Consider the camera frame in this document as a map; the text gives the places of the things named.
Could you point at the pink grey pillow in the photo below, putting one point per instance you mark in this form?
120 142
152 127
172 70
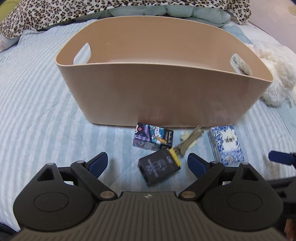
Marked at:
6 43

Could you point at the tan plastic storage basket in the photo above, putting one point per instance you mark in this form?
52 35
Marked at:
163 71

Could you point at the black small box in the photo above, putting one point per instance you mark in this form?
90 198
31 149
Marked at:
159 165

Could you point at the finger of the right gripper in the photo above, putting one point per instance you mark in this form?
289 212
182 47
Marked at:
282 158

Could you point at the teal quilted comforter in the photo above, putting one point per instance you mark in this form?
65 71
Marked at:
215 17

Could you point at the leopard print blanket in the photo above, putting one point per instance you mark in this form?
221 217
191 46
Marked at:
39 15

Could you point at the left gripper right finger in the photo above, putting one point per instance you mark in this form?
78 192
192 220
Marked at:
237 198

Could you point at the blue white tissue pack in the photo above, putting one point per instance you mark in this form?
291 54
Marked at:
225 145

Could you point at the pink headboard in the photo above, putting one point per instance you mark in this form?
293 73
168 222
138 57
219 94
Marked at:
277 18

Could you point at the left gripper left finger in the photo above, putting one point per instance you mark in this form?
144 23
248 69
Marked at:
59 198

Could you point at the white fluffy plush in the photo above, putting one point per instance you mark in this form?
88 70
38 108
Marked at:
277 74

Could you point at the metal keys bunch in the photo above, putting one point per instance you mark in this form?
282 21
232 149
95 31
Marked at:
181 148

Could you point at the purple cartoon card box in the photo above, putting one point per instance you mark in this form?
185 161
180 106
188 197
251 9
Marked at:
151 137

